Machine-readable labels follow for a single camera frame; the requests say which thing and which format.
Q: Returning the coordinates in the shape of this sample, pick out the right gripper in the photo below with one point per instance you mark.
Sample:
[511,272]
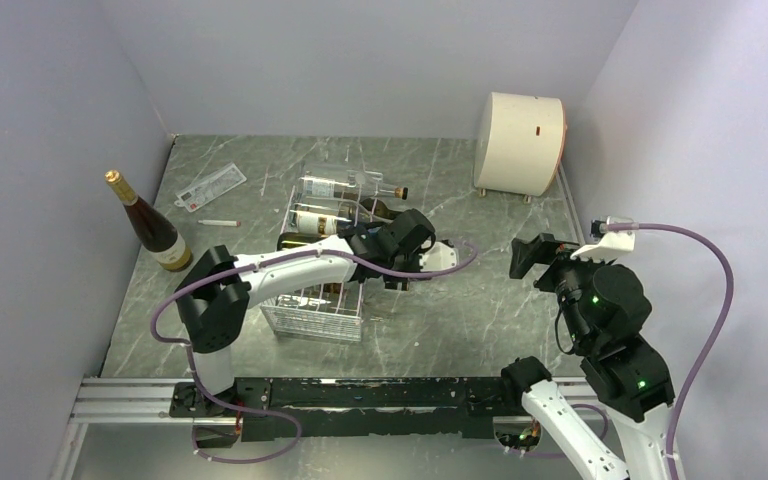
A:
[544,248]

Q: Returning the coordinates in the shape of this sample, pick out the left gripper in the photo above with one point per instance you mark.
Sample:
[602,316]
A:
[416,264]

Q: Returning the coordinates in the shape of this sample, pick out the clear bottle blue emblem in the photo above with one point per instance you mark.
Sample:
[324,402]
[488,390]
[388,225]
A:
[327,217]

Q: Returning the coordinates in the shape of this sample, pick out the clear bottle cork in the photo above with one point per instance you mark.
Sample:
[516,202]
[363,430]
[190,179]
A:
[356,187]

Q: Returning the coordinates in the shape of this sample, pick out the green wine bottle white label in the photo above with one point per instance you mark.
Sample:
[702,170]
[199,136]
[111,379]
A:
[314,245]

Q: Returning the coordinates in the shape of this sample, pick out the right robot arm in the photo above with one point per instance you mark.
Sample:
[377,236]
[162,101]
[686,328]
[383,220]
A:
[604,307]

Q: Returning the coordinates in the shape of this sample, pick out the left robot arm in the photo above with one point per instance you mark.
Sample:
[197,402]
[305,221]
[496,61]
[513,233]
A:
[213,299]

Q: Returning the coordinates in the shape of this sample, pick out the dark green wine bottle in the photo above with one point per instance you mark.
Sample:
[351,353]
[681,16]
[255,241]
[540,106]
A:
[371,210]

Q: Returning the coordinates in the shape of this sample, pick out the clear bottle black gold cap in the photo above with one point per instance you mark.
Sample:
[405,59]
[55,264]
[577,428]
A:
[388,282]

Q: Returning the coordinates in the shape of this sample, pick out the amber bottle gold cap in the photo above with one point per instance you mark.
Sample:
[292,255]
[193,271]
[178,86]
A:
[154,231]

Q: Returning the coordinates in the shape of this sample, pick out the cream cylindrical appliance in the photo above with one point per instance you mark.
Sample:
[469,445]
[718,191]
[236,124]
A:
[520,144]

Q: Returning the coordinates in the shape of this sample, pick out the white red pen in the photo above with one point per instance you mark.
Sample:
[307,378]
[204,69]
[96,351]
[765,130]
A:
[219,223]

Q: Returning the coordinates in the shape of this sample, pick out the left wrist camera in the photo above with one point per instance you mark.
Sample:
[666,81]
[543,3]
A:
[439,256]

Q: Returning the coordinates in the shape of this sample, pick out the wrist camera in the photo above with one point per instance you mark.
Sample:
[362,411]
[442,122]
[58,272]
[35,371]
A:
[439,256]
[615,237]

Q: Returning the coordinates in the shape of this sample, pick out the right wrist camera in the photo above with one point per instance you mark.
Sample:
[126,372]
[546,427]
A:
[615,237]

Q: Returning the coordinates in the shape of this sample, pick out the white wire wine rack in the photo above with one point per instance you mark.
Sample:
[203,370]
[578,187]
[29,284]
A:
[326,318]

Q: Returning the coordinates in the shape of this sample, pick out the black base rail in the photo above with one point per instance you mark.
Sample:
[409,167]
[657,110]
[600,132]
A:
[266,409]

